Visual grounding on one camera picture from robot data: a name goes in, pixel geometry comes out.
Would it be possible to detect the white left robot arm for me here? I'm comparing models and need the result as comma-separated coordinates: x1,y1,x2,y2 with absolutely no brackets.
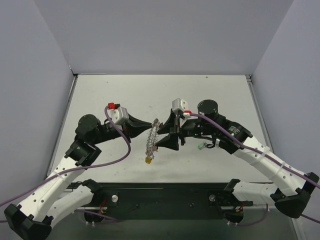
4,108,152,240

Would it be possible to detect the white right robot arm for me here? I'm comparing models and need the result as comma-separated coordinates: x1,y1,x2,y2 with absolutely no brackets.
154,98,320,219

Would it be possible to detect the yellow key tag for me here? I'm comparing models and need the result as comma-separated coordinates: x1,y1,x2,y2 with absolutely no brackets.
145,156,153,164

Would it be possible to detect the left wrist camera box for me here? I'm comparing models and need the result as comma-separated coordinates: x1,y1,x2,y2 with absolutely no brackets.
108,106,129,126

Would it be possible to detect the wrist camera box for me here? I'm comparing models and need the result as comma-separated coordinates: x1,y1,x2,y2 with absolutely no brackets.
171,98,189,115
108,106,129,126

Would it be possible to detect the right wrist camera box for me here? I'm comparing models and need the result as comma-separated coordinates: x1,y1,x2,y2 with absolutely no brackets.
171,98,189,115

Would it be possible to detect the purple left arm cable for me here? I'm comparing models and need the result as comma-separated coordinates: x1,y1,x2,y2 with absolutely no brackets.
0,106,132,225

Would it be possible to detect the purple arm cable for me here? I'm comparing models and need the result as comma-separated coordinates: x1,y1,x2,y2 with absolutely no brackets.
189,112,320,225
0,106,132,225

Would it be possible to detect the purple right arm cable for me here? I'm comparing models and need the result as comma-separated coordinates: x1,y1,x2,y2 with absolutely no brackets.
189,112,320,225

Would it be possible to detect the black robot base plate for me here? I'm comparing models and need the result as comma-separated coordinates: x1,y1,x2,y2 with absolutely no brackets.
61,182,276,227

